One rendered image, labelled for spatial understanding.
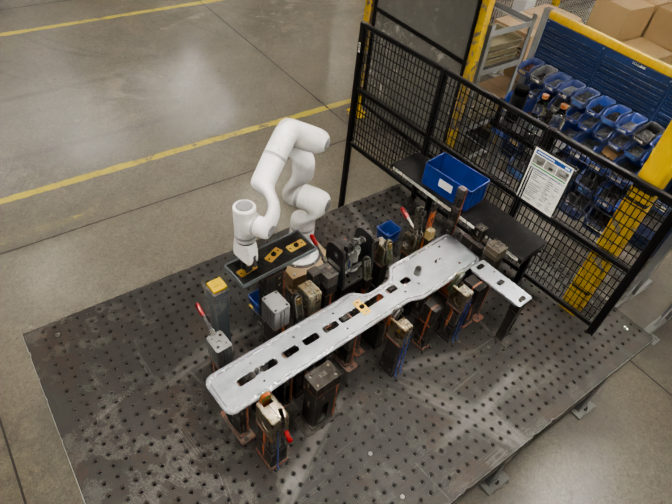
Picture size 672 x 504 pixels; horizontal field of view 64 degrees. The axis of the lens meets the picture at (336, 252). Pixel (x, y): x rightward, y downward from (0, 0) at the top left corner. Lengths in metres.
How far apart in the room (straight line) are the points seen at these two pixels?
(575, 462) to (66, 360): 2.64
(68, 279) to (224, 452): 2.02
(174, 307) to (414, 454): 1.28
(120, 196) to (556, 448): 3.45
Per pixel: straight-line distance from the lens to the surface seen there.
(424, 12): 4.46
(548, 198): 2.73
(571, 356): 2.85
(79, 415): 2.47
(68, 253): 4.09
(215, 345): 2.09
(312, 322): 2.22
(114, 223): 4.23
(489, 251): 2.64
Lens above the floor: 2.77
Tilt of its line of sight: 45 degrees down
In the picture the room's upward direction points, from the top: 7 degrees clockwise
